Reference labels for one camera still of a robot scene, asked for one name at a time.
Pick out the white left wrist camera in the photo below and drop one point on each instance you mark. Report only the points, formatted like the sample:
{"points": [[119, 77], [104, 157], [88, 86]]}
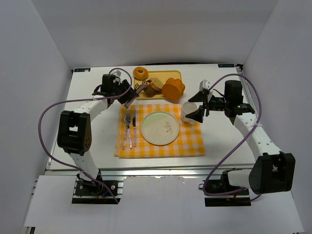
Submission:
{"points": [[117, 73]]}

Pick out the yellow plastic tray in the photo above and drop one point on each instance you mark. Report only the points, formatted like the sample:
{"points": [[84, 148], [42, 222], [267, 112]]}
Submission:
{"points": [[163, 76]]}

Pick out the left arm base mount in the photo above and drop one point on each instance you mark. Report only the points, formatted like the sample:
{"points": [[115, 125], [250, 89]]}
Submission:
{"points": [[88, 192]]}

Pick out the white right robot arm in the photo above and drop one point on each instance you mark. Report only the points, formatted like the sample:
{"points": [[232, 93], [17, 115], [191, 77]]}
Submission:
{"points": [[273, 169]]}

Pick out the pale green ceramic plate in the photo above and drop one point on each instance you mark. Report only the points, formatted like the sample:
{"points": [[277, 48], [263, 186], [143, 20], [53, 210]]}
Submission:
{"points": [[160, 128]]}

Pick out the pink-handled knife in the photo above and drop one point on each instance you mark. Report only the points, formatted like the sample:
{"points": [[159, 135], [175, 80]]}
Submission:
{"points": [[134, 127]]}

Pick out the dark brown croissant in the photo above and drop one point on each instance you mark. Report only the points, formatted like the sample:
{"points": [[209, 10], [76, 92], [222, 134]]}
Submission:
{"points": [[150, 92]]}

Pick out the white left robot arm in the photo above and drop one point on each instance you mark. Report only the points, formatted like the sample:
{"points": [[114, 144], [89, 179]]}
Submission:
{"points": [[74, 131]]}

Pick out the pink-handled fork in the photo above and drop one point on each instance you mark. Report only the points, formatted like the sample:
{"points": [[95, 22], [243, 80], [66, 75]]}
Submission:
{"points": [[125, 137]]}

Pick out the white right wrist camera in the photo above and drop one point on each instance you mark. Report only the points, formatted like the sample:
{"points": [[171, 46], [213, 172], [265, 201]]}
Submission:
{"points": [[204, 86]]}

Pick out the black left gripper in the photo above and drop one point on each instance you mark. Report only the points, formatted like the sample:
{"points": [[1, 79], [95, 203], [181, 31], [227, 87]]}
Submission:
{"points": [[130, 95]]}

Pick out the yellow checkered cloth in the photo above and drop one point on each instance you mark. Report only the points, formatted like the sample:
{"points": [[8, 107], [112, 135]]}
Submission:
{"points": [[188, 143]]}

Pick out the white ceramic mug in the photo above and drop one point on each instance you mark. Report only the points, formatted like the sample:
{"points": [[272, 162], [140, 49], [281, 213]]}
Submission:
{"points": [[187, 108]]}

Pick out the stainless steel tongs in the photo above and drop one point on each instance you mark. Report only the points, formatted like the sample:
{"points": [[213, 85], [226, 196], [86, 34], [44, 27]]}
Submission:
{"points": [[134, 93]]}

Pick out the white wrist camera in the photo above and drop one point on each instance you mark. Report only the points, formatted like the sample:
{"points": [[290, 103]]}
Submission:
{"points": [[204, 86], [117, 73]]}

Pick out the seeded bread slice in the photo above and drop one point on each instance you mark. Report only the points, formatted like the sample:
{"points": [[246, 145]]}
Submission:
{"points": [[155, 83]]}

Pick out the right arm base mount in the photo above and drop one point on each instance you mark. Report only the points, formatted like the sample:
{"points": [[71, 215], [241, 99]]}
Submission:
{"points": [[222, 185]]}

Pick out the round bagel bun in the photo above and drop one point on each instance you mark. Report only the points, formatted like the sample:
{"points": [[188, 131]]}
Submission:
{"points": [[140, 73]]}

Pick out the large orange brioche loaf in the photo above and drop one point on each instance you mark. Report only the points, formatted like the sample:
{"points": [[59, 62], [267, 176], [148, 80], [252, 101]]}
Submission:
{"points": [[173, 89]]}

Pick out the white foam board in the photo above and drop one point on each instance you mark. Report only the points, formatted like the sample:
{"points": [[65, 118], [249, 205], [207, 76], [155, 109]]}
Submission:
{"points": [[148, 205]]}

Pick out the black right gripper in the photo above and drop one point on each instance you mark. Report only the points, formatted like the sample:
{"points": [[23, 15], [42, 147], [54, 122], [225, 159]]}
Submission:
{"points": [[206, 105]]}

